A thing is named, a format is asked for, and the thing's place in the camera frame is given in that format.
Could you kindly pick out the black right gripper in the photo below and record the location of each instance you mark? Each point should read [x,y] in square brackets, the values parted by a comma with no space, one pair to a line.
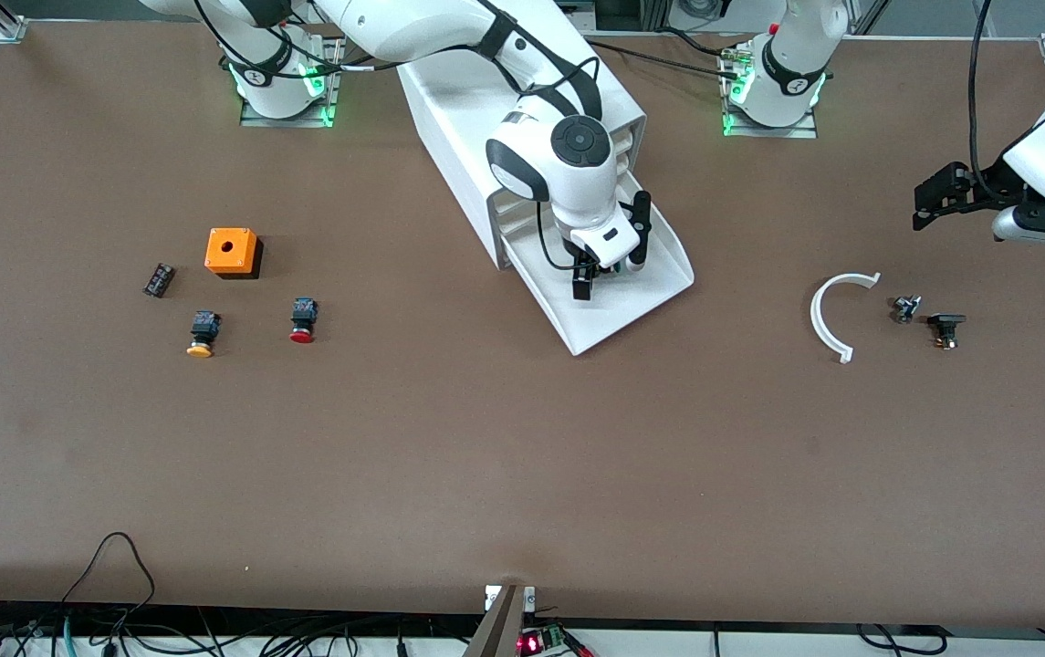
[585,278]

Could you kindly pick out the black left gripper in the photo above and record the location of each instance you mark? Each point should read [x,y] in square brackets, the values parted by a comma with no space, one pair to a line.
[981,185]

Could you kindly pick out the white lowest drawer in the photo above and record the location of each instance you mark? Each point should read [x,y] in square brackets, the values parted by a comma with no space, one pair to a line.
[613,315]

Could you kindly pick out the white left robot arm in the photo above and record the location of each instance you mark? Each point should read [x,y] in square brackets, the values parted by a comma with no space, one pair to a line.
[791,64]

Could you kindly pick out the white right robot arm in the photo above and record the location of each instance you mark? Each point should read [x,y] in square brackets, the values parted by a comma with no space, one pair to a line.
[394,27]

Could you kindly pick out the white drawer cabinet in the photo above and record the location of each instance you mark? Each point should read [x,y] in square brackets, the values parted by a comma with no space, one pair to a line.
[458,155]

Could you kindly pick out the red push button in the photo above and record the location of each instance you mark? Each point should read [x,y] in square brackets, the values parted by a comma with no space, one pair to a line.
[303,319]

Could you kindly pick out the orange button box with hole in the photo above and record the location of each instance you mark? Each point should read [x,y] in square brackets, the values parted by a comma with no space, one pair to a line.
[230,251]

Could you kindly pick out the yellow push button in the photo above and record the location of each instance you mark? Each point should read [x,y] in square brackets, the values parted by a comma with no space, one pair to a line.
[203,328]

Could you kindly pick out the small grey black component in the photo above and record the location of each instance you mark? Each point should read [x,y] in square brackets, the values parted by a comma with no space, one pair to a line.
[905,308]

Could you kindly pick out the white curved plastic arc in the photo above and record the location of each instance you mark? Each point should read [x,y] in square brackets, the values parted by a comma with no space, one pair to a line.
[815,315]

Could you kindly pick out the circuit board with red light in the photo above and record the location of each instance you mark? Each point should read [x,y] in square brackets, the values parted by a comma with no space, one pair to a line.
[531,643]

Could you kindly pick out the small black terminal block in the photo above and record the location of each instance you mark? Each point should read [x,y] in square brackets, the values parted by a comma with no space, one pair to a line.
[159,281]

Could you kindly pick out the black flat-head switch component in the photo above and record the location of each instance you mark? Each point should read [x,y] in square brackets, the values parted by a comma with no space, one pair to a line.
[946,324]

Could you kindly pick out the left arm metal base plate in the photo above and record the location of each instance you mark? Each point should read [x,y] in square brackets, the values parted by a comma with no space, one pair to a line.
[800,133]

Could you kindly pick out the white mount bracket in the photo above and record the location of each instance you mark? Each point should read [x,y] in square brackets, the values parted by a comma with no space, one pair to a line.
[491,598]

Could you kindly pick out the brown camera mount post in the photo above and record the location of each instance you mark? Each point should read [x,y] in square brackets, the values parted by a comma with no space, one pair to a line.
[499,630]

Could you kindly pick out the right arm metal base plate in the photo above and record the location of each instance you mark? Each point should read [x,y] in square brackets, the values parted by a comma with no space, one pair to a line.
[253,119]

